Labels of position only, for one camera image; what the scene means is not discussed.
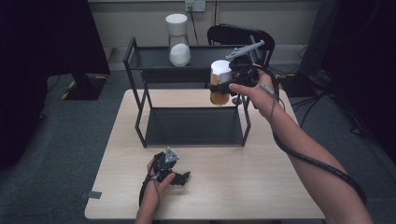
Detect right hand-held gripper cable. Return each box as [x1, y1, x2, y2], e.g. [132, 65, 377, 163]
[257, 65, 369, 207]

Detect black floor cables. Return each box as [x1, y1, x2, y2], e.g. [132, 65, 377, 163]
[290, 46, 370, 136]

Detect person's left hand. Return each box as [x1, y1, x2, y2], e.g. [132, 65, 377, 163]
[141, 159, 177, 213]

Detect dark curtain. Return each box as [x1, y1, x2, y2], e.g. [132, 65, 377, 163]
[320, 0, 396, 164]

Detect grey tape strip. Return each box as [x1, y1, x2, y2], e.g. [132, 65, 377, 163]
[79, 190, 103, 201]

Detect black stand base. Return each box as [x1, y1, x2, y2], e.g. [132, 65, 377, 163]
[60, 72, 108, 102]

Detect black chair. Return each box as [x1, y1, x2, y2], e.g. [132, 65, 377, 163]
[206, 23, 276, 90]

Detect hand-held gripper cable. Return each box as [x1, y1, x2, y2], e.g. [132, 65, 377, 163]
[137, 172, 161, 208]
[257, 65, 369, 207]

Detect glass jar of white powder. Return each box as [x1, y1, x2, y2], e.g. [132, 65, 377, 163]
[164, 12, 192, 68]

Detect black metal two-tier rack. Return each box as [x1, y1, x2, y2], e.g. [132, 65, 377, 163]
[122, 35, 269, 149]

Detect white wall socket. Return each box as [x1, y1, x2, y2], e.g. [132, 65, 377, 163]
[184, 0, 207, 13]

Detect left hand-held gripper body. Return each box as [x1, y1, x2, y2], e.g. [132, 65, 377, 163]
[152, 147, 180, 180]

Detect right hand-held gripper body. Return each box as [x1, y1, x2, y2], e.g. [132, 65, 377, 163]
[225, 39, 266, 88]

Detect left hand-held gripper cable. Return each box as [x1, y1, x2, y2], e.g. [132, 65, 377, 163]
[137, 172, 161, 208]

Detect person's right hand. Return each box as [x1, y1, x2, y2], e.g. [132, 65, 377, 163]
[228, 68, 286, 121]

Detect black power cable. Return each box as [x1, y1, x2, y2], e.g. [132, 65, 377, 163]
[187, 5, 201, 48]

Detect glass jar of orange powder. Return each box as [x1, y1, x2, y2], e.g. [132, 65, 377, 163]
[208, 59, 234, 107]

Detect black curtain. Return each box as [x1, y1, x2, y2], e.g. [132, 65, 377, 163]
[0, 0, 111, 171]

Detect black stand with base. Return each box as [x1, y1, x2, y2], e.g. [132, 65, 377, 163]
[273, 0, 341, 98]

